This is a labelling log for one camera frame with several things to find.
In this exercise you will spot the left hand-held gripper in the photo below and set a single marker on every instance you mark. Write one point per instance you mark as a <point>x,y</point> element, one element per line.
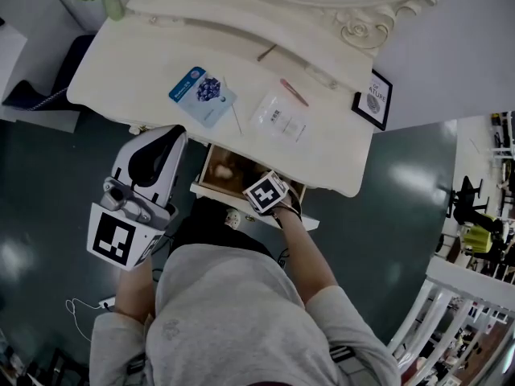
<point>112,235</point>

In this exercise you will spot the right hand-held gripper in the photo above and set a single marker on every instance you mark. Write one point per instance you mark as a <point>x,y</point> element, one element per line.
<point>263,193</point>

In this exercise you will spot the wooden drawer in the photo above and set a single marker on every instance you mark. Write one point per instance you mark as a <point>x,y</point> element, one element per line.
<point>225,161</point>

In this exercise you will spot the clear plastic packet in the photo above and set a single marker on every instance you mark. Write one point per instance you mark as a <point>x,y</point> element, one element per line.
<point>279,119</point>

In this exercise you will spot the blue face mask packet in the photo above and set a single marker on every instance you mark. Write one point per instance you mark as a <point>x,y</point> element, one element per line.
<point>201,95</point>

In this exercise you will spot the metal tweezers with pink tip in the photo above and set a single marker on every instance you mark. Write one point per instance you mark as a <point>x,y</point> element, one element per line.
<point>294,92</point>

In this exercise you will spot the person's left forearm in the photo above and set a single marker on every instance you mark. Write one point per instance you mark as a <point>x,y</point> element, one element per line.
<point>134,288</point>

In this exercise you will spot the person's right forearm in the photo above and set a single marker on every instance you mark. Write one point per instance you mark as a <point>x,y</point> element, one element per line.
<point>306,255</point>

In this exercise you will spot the white dressing table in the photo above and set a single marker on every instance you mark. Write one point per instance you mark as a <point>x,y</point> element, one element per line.
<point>133,66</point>

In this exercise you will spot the person's pale patterned shoe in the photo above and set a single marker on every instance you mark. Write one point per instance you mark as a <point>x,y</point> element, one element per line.
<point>233,218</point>

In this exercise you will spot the person's black trousers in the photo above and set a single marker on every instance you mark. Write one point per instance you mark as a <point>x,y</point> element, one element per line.
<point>209,227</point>

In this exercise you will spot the navy upholstered chair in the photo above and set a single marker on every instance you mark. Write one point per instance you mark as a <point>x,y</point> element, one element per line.
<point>60,79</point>

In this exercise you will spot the person's grey shirt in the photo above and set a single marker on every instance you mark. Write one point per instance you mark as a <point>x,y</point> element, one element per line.
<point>241,320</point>

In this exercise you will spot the black framed picture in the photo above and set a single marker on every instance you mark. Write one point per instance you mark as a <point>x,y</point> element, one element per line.
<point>373,99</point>

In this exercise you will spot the pale green vase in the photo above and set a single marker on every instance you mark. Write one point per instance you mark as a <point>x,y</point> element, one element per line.
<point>114,7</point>

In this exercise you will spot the black office chair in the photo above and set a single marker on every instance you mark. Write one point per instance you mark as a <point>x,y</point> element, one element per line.
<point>470,207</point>

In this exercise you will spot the yellow-green chair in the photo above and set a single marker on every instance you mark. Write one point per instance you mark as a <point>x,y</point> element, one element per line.
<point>478,239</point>

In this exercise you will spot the white stair railing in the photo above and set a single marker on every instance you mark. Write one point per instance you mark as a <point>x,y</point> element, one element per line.
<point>450,312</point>

